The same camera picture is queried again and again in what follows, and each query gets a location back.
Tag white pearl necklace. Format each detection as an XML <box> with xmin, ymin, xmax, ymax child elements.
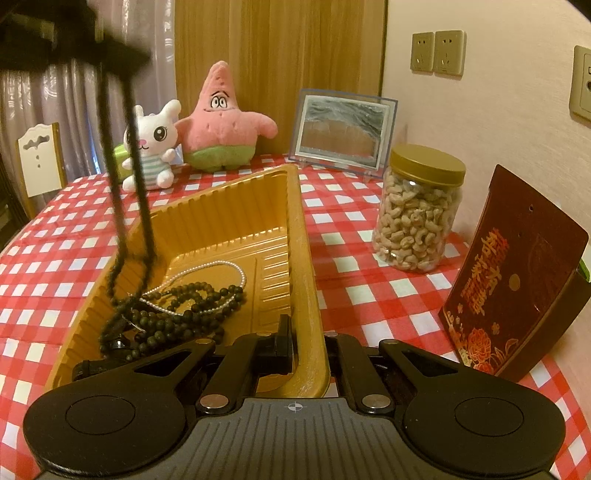
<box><xmin>133</xmin><ymin>260</ymin><xmax>247</xmax><ymax>317</ymax></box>

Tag dark bead necklace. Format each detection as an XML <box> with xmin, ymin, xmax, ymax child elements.
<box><xmin>95</xmin><ymin>64</ymin><xmax>246</xmax><ymax>363</ymax></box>

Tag yellow plastic tray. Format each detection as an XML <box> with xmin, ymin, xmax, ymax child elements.
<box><xmin>47</xmin><ymin>164</ymin><xmax>329</xmax><ymax>398</ymax></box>

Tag grey sheer curtain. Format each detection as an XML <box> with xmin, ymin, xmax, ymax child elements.
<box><xmin>0</xmin><ymin>0</ymin><xmax>180</xmax><ymax>218</ymax></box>

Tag white wooden chair back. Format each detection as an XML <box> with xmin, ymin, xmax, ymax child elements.
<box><xmin>16</xmin><ymin>122</ymin><xmax>67</xmax><ymax>219</ymax></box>

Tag white bunny plush toy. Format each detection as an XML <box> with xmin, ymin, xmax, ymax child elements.
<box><xmin>133</xmin><ymin>99</ymin><xmax>181</xmax><ymax>190</ymax></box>

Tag dark red gift bag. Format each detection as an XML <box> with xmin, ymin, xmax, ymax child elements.
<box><xmin>439</xmin><ymin>165</ymin><xmax>590</xmax><ymax>382</ymax></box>

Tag cashew jar with gold lid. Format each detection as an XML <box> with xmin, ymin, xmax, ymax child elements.
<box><xmin>372</xmin><ymin>144</ymin><xmax>466</xmax><ymax>273</ymax></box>

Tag pink starfish plush toy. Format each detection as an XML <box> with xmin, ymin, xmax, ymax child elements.
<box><xmin>175</xmin><ymin>60</ymin><xmax>279</xmax><ymax>172</ymax></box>

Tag red white checkered tablecloth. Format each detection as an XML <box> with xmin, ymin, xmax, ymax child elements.
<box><xmin>0</xmin><ymin>154</ymin><xmax>591</xmax><ymax>480</ymax></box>

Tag wooden wardrobe panel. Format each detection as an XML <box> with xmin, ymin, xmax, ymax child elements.
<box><xmin>174</xmin><ymin>1</ymin><xmax>388</xmax><ymax>154</ymax></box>

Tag sand art picture frame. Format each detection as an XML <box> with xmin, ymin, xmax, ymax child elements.
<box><xmin>288</xmin><ymin>88</ymin><xmax>399</xmax><ymax>178</ymax></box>

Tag wall power socket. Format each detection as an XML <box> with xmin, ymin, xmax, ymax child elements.
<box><xmin>569</xmin><ymin>45</ymin><xmax>591</xmax><ymax>120</ymax></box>

